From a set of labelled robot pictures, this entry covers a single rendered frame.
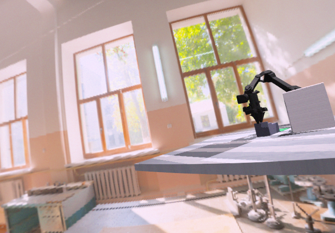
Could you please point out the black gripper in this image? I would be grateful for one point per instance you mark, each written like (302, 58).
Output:
(256, 111)

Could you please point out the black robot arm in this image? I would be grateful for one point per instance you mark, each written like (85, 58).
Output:
(269, 76)

